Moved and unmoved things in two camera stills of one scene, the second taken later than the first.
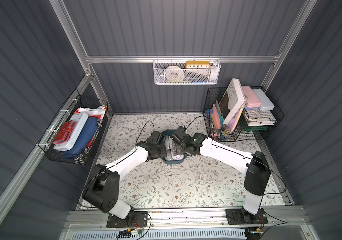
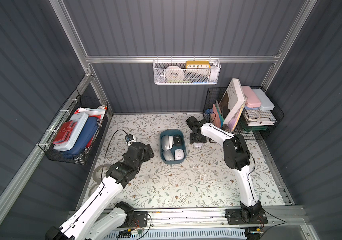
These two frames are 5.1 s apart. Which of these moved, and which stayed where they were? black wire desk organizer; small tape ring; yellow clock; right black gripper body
Moved: right black gripper body
Stayed: black wire desk organizer; small tape ring; yellow clock
